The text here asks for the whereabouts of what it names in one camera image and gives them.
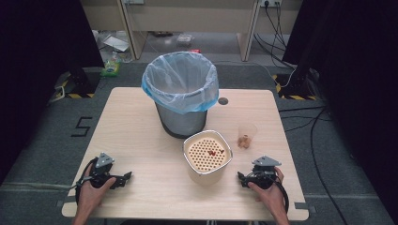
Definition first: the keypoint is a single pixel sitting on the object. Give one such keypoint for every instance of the beige container with perforated strainer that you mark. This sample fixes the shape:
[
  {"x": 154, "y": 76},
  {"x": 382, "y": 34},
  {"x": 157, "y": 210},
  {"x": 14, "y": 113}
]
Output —
[{"x": 207, "y": 156}]

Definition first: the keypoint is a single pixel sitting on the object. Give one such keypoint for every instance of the person's left hand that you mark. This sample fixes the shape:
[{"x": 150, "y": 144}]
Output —
[{"x": 90, "y": 195}]

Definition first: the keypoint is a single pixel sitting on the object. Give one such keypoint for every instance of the green packet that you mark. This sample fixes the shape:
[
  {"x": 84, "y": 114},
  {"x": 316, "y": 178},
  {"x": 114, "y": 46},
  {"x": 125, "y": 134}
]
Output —
[{"x": 110, "y": 67}]

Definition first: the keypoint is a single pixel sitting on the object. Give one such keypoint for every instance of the red food scraps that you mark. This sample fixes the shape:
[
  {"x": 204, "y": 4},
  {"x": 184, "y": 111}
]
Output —
[{"x": 214, "y": 152}]

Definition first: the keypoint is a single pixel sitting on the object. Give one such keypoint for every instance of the person's right hand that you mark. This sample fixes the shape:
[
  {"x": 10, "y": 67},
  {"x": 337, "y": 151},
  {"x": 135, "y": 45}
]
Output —
[{"x": 269, "y": 197}]

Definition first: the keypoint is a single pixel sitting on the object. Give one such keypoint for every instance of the clear plastic cup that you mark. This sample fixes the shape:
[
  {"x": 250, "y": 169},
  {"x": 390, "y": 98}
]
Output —
[{"x": 247, "y": 132}]

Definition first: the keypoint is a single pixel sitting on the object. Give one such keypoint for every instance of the small red item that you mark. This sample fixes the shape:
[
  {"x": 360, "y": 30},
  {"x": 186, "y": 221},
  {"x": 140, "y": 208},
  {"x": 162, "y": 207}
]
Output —
[{"x": 194, "y": 51}]

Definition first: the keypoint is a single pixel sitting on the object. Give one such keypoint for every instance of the brown food pieces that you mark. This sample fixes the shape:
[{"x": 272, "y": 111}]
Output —
[{"x": 244, "y": 142}]

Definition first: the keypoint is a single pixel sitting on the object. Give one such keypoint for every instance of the black stand with striped base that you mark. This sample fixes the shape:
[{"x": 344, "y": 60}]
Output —
[
  {"x": 297, "y": 84},
  {"x": 79, "y": 82}
]

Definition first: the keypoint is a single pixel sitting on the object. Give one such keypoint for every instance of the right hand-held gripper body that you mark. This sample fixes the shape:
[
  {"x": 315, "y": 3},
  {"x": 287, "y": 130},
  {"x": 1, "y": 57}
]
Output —
[{"x": 264, "y": 175}]

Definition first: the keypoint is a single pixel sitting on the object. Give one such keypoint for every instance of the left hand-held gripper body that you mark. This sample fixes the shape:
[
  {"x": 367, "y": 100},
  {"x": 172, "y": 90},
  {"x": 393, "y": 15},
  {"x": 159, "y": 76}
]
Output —
[{"x": 101, "y": 175}]

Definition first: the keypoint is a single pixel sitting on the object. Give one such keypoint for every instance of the white wall socket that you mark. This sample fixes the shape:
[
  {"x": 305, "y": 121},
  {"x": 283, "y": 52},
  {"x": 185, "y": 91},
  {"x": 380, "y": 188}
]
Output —
[{"x": 270, "y": 2}]

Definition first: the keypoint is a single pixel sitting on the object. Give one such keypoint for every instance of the dark round table grommet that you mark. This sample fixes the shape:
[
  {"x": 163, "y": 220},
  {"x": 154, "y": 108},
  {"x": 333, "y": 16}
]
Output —
[{"x": 223, "y": 101}]

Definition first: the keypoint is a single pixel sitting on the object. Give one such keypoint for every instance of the clear plastic bag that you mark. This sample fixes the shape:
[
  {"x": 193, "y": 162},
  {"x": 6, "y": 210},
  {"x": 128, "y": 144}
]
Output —
[{"x": 184, "y": 39}]

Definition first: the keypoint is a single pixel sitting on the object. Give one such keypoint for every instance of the blue plastic bin liner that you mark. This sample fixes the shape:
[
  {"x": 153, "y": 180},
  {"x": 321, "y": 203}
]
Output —
[{"x": 180, "y": 81}]

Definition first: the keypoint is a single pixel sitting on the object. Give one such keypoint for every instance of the light wooden desk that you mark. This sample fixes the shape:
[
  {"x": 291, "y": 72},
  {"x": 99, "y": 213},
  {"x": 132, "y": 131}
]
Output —
[{"x": 187, "y": 18}]

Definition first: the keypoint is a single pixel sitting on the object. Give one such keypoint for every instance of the black curtain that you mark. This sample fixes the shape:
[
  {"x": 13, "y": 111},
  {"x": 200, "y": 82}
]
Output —
[
  {"x": 356, "y": 93},
  {"x": 34, "y": 78}
]

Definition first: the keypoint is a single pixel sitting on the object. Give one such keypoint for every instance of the white sheet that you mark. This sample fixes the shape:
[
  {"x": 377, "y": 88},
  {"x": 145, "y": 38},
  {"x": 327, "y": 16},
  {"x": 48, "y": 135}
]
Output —
[{"x": 115, "y": 42}]

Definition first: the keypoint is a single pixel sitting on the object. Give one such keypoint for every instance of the grey trash bin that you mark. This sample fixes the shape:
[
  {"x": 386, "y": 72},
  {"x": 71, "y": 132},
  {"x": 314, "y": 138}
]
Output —
[{"x": 183, "y": 120}]

